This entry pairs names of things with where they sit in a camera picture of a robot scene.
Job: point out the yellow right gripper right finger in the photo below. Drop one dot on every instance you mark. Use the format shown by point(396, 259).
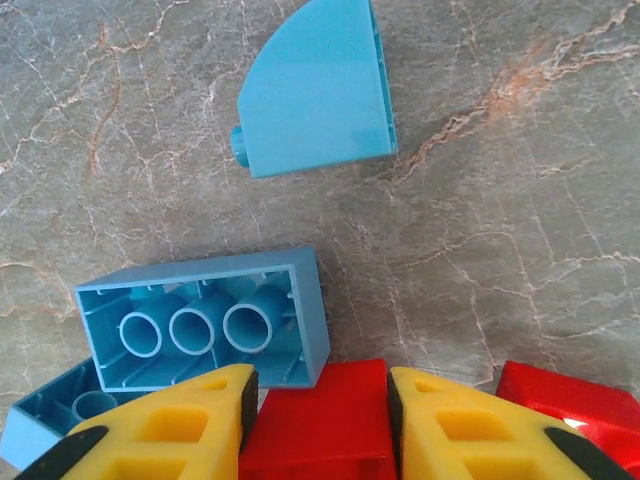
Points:
point(475, 440)

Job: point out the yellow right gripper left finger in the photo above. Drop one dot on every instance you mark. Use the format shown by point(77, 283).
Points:
point(165, 440)

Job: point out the blue two-by-four lego brick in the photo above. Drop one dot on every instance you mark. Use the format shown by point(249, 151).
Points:
point(307, 320)
point(30, 430)

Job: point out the red lego brick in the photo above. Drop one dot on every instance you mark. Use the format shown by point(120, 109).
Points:
point(575, 400)
point(320, 425)

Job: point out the blue curved slope lego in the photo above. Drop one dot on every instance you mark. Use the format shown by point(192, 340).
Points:
point(315, 90)

